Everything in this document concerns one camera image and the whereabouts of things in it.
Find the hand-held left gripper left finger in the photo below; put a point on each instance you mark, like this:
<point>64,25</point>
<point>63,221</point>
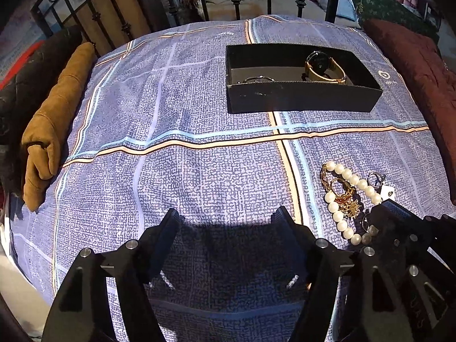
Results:
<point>169,226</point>

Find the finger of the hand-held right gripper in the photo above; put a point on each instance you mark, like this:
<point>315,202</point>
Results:
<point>445,229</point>
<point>395,208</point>

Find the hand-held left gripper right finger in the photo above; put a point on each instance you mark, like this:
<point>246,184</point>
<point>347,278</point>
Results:
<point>283,221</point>

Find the small silver hoop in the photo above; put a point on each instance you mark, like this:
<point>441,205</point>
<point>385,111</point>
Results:
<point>371,175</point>

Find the black jewelry box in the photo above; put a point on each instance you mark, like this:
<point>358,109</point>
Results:
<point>302,97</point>

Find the white paper tag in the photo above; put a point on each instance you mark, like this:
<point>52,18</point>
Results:
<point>388,194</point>

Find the maroon pillow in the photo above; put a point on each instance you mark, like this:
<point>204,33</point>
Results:
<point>420,78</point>

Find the large silver bangle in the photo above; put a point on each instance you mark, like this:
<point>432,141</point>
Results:
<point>257,78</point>

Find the brown suede jacket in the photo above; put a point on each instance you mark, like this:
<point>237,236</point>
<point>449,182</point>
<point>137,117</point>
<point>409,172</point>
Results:
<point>53,121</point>

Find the black dial gold watch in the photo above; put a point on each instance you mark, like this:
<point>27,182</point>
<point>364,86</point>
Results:
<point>319,65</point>

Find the green patterned cloth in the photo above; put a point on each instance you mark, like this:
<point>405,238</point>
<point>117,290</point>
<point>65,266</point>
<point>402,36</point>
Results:
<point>386,10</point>

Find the black quilted jacket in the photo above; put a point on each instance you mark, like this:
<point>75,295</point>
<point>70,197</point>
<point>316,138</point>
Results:
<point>21,92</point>

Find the light blue pillow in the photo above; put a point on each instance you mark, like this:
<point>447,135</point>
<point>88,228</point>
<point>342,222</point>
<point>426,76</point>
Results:
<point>347,7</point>

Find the red cloth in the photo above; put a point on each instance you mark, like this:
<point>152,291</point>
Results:
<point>25,59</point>

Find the dried plant bundle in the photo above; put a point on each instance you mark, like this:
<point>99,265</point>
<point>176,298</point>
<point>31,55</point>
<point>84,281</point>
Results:
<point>192,0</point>

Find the black iron bed frame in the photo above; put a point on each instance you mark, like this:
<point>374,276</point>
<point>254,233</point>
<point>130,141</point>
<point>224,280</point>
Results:
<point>236,0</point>

